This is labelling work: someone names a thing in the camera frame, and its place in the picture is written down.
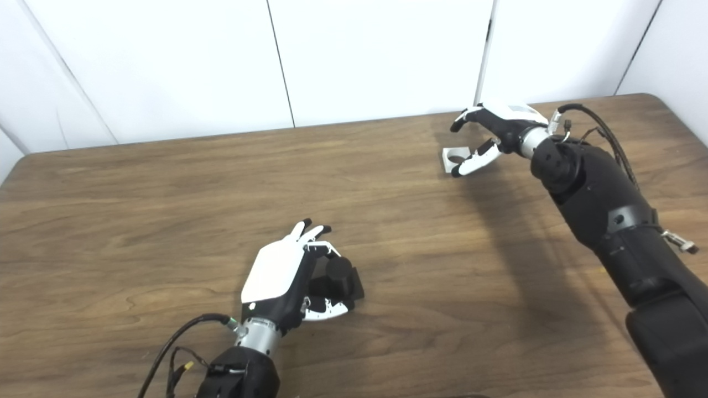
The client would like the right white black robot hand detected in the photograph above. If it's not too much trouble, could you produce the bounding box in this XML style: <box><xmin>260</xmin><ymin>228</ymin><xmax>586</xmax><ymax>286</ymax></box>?
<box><xmin>450</xmin><ymin>101</ymin><xmax>551</xmax><ymax>178</ymax></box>

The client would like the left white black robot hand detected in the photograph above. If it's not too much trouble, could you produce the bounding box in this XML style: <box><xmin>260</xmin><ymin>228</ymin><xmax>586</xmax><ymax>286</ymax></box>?
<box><xmin>241</xmin><ymin>218</ymin><xmax>355</xmax><ymax>335</ymax></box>

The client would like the black peg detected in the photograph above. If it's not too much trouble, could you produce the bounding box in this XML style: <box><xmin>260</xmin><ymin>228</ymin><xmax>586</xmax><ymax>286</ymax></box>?
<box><xmin>309</xmin><ymin>256</ymin><xmax>365</xmax><ymax>310</ymax></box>

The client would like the white square piece with hole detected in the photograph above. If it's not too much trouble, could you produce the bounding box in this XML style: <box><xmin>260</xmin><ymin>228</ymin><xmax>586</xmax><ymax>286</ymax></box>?
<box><xmin>442</xmin><ymin>146</ymin><xmax>476</xmax><ymax>173</ymax></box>

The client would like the thin black looped wire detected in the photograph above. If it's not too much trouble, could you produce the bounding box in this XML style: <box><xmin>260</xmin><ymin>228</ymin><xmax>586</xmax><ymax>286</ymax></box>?
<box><xmin>563</xmin><ymin>119</ymin><xmax>620</xmax><ymax>161</ymax></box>

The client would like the thick black right wrist cable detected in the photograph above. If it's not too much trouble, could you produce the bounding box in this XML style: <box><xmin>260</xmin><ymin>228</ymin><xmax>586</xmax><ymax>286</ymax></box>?
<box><xmin>548</xmin><ymin>103</ymin><xmax>642</xmax><ymax>191</ymax></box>

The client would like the thick black wrist cable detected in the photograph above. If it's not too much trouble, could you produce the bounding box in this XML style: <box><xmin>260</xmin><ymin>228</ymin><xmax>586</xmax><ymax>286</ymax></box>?
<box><xmin>548</xmin><ymin>103</ymin><xmax>642</xmax><ymax>191</ymax></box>
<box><xmin>137</xmin><ymin>313</ymin><xmax>244</xmax><ymax>398</ymax></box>

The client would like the thick black left wrist cable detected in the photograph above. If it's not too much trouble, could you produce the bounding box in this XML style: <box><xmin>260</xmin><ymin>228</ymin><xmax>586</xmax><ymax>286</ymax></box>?
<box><xmin>137</xmin><ymin>313</ymin><xmax>244</xmax><ymax>398</ymax></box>

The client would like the thin wire with yellow connector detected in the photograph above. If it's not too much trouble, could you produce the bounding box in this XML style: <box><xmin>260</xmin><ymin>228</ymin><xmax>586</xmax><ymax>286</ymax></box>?
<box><xmin>166</xmin><ymin>347</ymin><xmax>214</xmax><ymax>398</ymax></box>

